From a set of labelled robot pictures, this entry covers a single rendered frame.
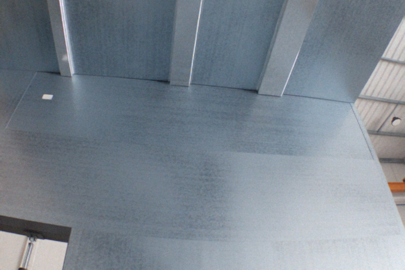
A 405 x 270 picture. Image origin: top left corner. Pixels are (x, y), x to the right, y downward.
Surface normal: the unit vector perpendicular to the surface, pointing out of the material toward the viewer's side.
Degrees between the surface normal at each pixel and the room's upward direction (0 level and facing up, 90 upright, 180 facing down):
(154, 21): 180
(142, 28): 180
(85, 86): 90
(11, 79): 90
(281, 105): 90
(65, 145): 90
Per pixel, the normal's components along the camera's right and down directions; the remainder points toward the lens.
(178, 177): 0.14, -0.68
